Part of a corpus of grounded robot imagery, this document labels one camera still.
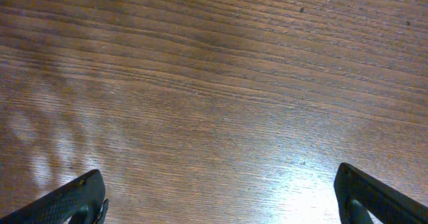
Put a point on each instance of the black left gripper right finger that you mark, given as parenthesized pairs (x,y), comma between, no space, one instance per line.
(360,195)

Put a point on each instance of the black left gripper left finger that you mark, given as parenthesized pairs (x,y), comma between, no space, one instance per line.
(82,200)

